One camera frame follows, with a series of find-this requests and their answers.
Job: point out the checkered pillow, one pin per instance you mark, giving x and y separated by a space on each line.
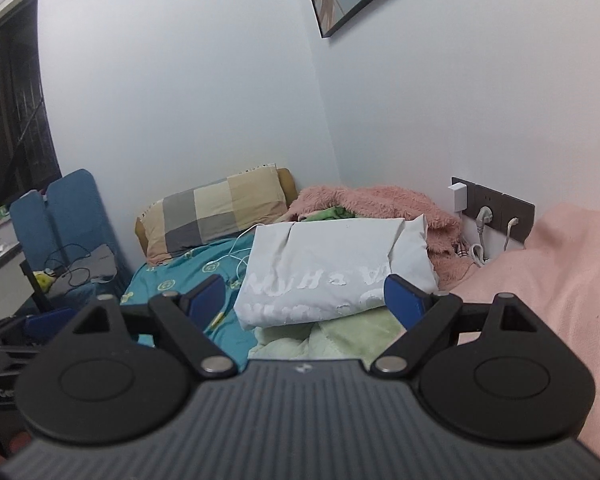
185 220

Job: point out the black wall socket panel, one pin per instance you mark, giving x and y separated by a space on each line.
504 208

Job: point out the teal patterned bed sheet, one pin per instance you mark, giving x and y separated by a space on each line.
227 257

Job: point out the dark framed window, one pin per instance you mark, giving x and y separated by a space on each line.
28 159

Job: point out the pink bed cover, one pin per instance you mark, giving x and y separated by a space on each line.
556 274

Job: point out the green fleece blanket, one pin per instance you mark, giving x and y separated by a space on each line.
356 336

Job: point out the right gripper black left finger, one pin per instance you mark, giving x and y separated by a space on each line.
181 320

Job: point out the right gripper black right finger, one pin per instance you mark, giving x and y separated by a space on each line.
429 327

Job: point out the white charger adapter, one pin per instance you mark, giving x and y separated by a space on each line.
459 195

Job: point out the pink fluffy blanket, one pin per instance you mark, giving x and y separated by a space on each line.
444 231

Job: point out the blue chair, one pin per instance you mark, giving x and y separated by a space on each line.
66 230

